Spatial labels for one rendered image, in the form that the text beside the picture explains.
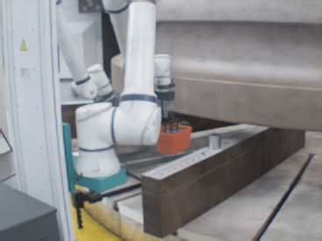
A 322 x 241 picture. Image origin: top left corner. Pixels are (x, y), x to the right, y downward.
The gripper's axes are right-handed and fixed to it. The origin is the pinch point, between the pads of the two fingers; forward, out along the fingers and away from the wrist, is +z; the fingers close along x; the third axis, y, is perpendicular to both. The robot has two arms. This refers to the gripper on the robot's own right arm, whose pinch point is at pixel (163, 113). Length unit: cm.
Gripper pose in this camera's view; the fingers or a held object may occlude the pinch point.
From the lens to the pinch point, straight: 254.5
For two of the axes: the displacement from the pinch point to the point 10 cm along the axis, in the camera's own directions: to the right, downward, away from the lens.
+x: 7.8, 1.2, -6.2
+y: -6.3, 1.9, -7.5
